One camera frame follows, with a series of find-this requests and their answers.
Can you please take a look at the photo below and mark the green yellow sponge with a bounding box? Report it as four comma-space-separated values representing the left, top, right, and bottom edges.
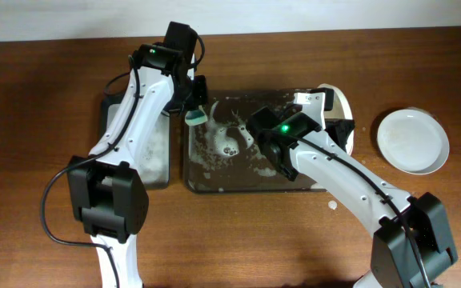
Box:
184, 106, 208, 126

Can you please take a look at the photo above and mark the dark brown serving tray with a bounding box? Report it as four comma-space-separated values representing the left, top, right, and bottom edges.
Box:
183, 89, 323, 194

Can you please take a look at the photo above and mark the black soapy water tray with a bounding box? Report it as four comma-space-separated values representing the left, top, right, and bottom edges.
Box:
98, 94, 170, 190

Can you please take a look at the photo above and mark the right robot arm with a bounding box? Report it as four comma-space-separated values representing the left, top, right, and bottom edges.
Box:
246, 84, 458, 287

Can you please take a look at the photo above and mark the cream plate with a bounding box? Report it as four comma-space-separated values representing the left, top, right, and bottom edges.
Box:
316, 82, 355, 156

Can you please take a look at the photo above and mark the pale blue plate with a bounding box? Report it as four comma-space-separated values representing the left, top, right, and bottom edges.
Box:
376, 107, 450, 175

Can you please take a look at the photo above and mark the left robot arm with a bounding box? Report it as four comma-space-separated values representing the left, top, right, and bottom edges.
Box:
65, 44, 207, 287

